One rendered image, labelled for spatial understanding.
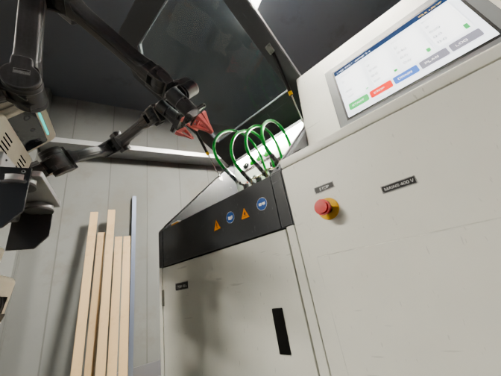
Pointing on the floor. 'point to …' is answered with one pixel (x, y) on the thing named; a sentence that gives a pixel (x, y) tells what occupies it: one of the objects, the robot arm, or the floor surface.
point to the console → (405, 225)
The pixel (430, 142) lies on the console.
